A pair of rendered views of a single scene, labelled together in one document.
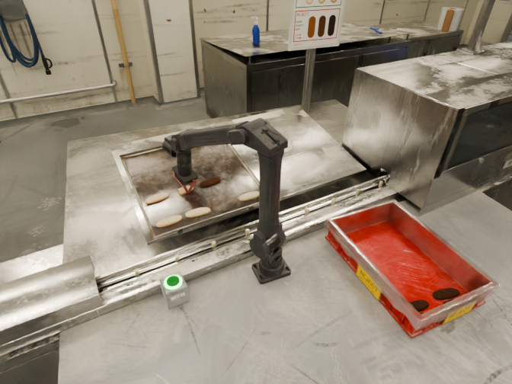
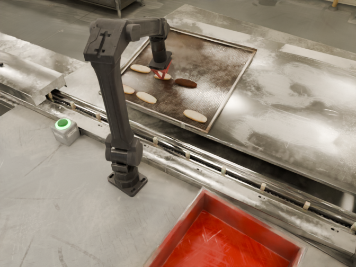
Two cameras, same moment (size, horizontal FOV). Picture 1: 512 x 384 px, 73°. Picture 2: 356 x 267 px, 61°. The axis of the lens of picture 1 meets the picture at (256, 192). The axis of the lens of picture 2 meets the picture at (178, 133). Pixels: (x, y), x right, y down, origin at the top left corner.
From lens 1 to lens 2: 0.96 m
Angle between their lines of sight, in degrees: 45
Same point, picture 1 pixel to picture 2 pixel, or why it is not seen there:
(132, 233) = not seen: hidden behind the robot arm
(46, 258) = (71, 65)
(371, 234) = (245, 250)
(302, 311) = (92, 224)
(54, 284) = (32, 76)
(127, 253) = (96, 92)
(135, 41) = not seen: outside the picture
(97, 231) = not seen: hidden behind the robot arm
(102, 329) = (27, 119)
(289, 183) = (245, 134)
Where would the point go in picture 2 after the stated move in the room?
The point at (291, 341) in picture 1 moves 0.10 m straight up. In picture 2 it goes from (55, 229) to (44, 213)
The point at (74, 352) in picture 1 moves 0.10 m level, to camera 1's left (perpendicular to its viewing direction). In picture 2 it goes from (8, 117) to (4, 104)
